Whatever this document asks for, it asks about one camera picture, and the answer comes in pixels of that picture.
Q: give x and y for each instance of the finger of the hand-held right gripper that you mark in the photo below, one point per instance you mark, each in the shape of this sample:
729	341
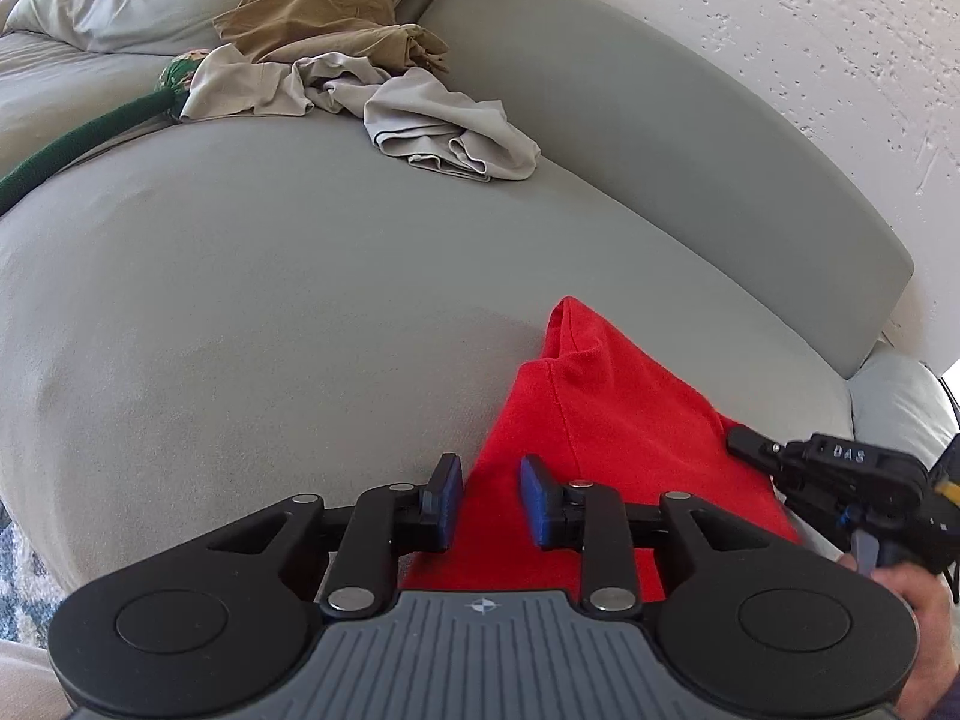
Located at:
754	448

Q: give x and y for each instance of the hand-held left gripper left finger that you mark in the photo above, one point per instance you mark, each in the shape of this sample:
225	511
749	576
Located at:
450	499

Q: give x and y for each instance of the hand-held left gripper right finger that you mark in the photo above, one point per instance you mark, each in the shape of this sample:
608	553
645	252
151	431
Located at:
534	501

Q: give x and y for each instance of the red garment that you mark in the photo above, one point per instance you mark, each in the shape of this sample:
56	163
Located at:
615	427

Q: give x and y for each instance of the person's right hand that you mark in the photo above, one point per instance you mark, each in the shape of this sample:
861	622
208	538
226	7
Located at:
926	622

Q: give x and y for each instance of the grey sofa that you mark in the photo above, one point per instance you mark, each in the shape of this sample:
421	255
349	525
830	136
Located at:
300	277

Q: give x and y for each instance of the light grey crumpled garment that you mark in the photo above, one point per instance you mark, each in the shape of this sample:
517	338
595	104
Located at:
420	109

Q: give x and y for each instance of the blue white rug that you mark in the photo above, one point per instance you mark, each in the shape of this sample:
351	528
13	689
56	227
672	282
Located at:
26	577

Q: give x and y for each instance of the tan crumpled garment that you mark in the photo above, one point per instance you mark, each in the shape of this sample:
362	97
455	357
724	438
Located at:
322	15

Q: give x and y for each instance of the dark green cloth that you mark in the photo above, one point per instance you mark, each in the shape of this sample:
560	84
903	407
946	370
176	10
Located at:
82	139

